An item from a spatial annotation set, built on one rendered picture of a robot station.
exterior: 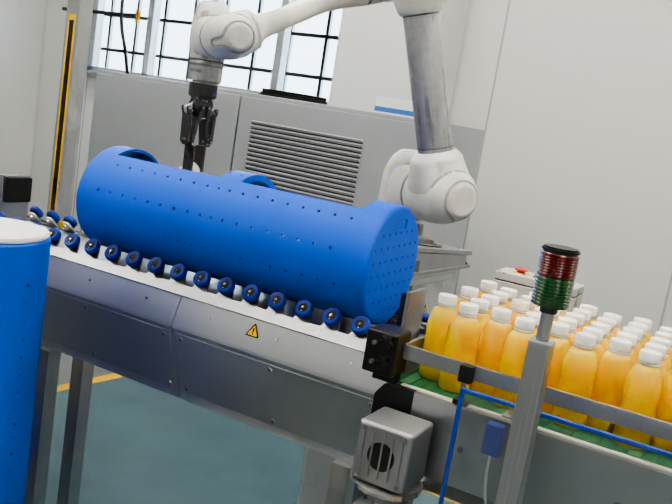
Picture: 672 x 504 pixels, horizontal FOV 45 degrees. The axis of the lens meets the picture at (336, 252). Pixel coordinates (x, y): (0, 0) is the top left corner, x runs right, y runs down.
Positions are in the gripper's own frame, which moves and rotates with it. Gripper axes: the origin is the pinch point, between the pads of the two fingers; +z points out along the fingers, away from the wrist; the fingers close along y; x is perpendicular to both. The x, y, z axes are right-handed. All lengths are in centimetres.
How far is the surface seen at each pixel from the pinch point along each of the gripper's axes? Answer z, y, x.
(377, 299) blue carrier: 22, 11, 66
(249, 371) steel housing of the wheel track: 45, 18, 39
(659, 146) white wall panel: -28, -267, 81
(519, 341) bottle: 19, 23, 102
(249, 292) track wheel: 26.9, 16.7, 34.9
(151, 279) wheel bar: 30.9, 16.9, 4.8
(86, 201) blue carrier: 14.9, 19.8, -17.6
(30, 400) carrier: 60, 44, -4
